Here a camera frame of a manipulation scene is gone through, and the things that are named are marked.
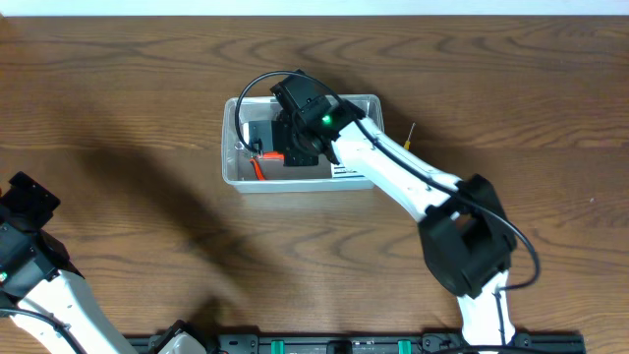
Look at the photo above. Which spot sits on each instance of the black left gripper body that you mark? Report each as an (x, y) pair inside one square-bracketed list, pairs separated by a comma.
[(25, 213)]

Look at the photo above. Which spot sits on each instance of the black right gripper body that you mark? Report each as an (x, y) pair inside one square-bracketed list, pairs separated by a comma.
[(298, 152)]

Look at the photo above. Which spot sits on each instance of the white blue tool box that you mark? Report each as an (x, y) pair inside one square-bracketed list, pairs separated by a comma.
[(340, 171)]

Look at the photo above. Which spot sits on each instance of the red handled pliers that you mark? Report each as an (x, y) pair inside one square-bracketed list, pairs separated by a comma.
[(258, 161)]

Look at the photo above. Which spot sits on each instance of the clear plastic container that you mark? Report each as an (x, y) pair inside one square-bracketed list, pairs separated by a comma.
[(237, 171)]

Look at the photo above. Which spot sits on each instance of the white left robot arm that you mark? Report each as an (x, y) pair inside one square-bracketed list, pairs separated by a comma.
[(41, 290)]

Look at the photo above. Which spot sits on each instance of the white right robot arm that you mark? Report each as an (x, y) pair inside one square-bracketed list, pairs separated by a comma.
[(466, 244)]

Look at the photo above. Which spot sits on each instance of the yellow black screwdriver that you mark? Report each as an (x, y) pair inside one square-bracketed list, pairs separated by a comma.
[(408, 141)]

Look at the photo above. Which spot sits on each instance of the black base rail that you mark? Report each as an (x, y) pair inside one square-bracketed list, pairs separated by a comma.
[(241, 342)]

